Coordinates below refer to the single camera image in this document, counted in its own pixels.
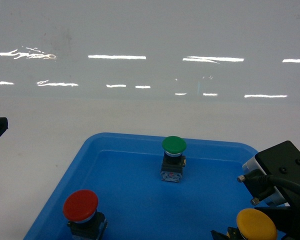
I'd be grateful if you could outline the black camera cable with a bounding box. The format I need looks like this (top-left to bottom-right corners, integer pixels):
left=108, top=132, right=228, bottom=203
left=254, top=174, right=300, bottom=198

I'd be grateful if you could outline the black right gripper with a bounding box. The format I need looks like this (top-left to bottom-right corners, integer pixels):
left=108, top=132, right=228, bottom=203
left=210, top=140, right=300, bottom=240

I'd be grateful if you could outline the blue plastic tray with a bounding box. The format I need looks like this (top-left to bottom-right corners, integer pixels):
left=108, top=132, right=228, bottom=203
left=25, top=133, right=257, bottom=240

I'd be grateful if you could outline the red mushroom push button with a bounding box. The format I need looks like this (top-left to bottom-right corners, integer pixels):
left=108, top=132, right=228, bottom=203
left=62, top=189, right=108, bottom=240

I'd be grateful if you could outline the yellow mushroom push button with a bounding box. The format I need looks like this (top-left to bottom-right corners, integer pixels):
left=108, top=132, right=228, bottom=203
left=226, top=208, right=278, bottom=240

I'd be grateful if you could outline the green mushroom push button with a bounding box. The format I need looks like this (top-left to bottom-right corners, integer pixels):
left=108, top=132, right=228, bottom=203
left=160, top=136, right=187, bottom=183

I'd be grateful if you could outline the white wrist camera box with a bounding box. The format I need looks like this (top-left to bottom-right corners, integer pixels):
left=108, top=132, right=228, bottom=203
left=242, top=156, right=289, bottom=207

